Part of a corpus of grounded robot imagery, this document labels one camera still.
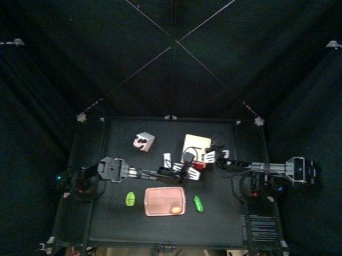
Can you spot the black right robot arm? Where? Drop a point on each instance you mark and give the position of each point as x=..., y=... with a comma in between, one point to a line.
x=285, y=169

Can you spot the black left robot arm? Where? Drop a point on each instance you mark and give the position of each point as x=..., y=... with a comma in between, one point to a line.
x=114, y=168

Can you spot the pink cube with face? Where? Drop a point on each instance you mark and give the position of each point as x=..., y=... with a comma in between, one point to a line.
x=144, y=141

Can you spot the pink square plastic tray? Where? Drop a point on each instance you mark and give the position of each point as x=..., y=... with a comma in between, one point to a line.
x=164, y=201

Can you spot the green toy pepper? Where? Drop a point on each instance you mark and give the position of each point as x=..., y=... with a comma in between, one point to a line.
x=198, y=203

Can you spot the small yellow toy food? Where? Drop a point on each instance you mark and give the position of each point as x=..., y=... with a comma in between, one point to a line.
x=177, y=209

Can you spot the lime green oval toy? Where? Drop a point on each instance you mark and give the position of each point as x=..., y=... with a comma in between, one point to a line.
x=130, y=199

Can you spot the white printed label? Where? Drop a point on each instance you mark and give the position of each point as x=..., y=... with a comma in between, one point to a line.
x=263, y=228

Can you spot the grey frame corner bracket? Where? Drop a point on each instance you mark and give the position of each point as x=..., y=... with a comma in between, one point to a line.
x=81, y=117
x=170, y=117
x=260, y=121
x=14, y=42
x=333, y=44

